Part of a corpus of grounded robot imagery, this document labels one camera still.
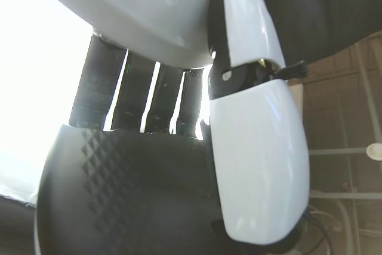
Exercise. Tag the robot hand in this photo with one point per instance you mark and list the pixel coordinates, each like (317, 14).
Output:
(134, 183)

